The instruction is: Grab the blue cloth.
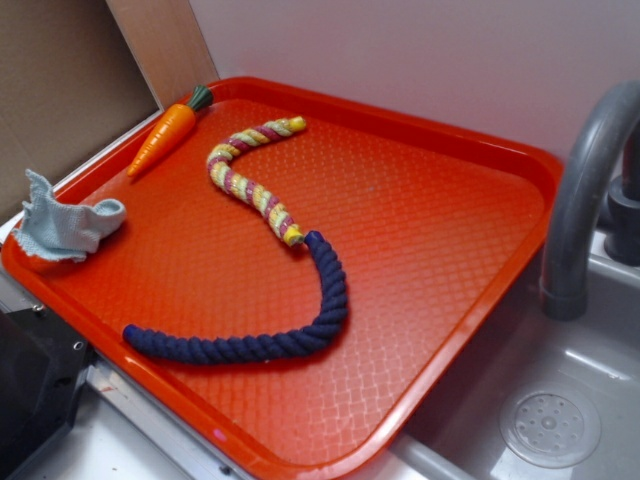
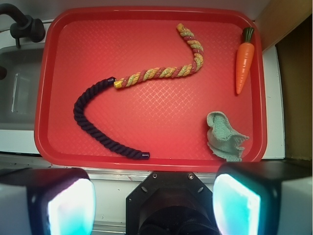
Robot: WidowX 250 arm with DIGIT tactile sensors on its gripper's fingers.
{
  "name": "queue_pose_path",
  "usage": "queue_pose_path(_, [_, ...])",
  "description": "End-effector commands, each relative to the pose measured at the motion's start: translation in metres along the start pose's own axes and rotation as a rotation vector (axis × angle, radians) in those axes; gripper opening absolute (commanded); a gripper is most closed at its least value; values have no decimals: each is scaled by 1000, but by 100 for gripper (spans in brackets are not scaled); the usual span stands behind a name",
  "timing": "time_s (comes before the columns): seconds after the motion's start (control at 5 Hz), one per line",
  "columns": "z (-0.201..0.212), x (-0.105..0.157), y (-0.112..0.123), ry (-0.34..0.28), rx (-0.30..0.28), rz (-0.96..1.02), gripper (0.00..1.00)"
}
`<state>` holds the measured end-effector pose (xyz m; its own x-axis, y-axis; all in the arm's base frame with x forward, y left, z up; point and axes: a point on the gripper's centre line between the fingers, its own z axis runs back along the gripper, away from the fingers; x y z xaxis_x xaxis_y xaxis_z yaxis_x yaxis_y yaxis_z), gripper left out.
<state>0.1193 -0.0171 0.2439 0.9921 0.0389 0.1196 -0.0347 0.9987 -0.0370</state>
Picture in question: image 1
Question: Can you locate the grey toy faucet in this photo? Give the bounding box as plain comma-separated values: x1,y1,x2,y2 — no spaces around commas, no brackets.
539,80,639,320

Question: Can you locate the yellow pink twisted rope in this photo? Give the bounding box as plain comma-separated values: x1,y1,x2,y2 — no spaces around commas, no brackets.
206,115,308,249

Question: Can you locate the dark faucet handle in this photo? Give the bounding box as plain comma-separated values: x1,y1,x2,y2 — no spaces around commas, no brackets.
604,126,639,267

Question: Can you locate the orange plastic tray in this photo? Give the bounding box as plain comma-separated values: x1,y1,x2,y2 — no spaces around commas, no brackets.
1,78,561,479

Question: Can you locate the grey toy sink basin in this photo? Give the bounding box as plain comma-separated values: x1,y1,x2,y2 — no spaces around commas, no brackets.
391,233,639,479

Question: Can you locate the brown cardboard panel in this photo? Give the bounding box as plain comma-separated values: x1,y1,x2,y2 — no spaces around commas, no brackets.
1,1,218,221

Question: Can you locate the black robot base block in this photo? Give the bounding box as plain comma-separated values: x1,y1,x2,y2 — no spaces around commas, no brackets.
1,305,93,479

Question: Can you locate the navy blue twisted rope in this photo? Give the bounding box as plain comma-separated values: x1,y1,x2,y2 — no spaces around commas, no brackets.
122,229,350,365

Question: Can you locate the light blue cloth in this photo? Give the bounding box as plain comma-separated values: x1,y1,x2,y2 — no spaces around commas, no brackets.
11,170,127,262

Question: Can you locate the orange toy carrot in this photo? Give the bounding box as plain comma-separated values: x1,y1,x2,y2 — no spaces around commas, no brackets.
126,85,214,179

